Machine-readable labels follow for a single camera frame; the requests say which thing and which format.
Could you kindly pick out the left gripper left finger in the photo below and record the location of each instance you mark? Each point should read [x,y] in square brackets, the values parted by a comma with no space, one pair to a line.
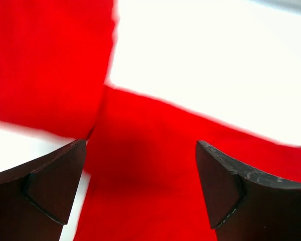
[36,197]

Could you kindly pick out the red t-shirt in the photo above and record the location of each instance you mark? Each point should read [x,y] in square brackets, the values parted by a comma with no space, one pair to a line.
[54,58]
[144,182]

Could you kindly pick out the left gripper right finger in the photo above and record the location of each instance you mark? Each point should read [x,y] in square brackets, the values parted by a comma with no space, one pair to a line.
[245,203]

